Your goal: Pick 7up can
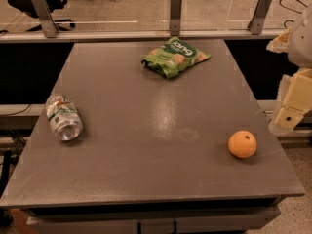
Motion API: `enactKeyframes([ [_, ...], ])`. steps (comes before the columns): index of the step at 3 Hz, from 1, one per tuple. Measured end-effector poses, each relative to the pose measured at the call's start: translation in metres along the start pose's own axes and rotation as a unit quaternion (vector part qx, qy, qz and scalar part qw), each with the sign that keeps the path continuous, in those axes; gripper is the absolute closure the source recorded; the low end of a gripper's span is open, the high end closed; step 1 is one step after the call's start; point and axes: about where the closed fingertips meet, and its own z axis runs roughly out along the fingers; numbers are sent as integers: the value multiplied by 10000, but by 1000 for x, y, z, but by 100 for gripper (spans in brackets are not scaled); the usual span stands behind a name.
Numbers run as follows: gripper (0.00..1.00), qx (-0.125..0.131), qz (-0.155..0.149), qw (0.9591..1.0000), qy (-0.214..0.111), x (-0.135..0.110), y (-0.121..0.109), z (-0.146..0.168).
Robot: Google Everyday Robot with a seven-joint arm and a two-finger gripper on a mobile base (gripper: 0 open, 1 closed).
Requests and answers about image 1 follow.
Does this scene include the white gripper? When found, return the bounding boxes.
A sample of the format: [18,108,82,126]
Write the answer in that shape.
[266,4,312,135]

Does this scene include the silver green 7up can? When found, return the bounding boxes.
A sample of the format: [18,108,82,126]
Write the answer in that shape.
[46,94,83,141]

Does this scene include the orange fruit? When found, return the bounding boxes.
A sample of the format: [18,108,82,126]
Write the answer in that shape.
[228,131,257,159]

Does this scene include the green snack bag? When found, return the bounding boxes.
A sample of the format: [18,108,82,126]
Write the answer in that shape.
[141,37,211,79]

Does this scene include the grey table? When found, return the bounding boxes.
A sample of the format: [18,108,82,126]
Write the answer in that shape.
[1,40,304,234]

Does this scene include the black office chair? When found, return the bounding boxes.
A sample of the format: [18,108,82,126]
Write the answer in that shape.
[8,0,76,37]

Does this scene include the right metal bracket post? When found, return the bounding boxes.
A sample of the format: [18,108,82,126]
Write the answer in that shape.
[248,0,272,35]

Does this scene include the metal bracket post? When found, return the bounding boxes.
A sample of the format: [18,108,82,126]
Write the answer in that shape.
[31,0,59,38]
[170,0,182,36]
[248,0,272,35]

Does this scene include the black floor cable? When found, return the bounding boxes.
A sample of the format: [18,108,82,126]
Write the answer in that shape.
[276,0,309,29]

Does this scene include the middle metal bracket post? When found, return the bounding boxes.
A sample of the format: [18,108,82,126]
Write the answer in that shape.
[170,0,182,36]

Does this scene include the left metal bracket post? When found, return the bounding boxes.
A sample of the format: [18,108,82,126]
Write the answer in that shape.
[31,0,59,38]

